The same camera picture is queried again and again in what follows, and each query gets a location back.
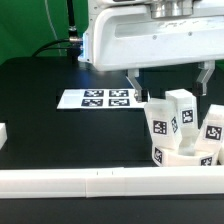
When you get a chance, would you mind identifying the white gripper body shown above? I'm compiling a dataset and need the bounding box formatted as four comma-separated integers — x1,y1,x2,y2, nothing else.
91,4,224,71

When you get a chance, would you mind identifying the black cable with connector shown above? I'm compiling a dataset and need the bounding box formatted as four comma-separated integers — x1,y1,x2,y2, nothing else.
32,0,84,63

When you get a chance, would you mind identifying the white front barrier rail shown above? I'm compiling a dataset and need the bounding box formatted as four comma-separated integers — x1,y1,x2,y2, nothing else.
0,166,224,199

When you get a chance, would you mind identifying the white left barrier rail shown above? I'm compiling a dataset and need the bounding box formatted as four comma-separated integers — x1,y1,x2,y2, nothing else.
0,123,7,150

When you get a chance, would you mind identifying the thin grey cable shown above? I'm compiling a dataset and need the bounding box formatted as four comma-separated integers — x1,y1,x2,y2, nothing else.
44,0,64,57

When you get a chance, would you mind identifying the white round stool seat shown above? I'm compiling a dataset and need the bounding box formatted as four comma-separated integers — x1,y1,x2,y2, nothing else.
152,144,218,167

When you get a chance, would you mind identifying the white sheet with tags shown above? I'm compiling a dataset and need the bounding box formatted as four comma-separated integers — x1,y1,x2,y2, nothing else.
57,89,145,109

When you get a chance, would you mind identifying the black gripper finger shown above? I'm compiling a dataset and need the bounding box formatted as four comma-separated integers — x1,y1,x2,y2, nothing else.
126,69,149,102
193,60,215,96

